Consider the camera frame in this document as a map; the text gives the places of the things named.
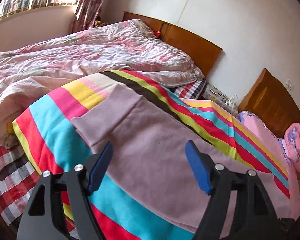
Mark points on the right wooden headboard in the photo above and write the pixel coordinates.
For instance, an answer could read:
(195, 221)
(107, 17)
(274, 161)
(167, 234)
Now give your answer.
(271, 102)

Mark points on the left wooden headboard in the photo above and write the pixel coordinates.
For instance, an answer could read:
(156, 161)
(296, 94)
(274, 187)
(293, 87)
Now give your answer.
(203, 52)

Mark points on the rainbow striped blanket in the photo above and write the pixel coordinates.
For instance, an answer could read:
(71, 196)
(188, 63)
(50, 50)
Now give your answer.
(52, 143)

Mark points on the rolled pink quilt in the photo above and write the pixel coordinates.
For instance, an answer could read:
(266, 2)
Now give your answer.
(292, 139)

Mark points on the white wall switch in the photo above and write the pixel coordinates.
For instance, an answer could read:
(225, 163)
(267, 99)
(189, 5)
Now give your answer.
(289, 85)

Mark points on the white charger plug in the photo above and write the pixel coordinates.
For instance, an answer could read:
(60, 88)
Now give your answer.
(232, 102)

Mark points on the floral pink curtain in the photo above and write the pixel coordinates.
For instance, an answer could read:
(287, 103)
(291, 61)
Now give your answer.
(86, 14)

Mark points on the mauve sweat pants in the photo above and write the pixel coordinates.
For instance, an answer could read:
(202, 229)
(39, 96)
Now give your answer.
(149, 161)

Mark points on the plaid bed sheet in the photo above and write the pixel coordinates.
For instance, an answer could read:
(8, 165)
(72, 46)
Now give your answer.
(17, 180)

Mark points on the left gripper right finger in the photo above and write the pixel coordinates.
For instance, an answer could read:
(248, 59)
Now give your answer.
(254, 216)

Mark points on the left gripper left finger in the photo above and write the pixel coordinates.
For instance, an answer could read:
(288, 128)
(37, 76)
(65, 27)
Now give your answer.
(44, 216)

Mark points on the floral covered nightstand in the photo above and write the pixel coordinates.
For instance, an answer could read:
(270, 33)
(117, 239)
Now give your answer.
(213, 94)

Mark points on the pink bed sheet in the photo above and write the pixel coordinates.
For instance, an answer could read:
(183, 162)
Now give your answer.
(278, 148)

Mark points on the pink floral quilt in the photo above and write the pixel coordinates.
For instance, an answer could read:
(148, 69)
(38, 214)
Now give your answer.
(28, 73)

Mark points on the wooden headboard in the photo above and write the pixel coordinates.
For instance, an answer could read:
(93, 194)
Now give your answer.
(271, 102)
(203, 52)

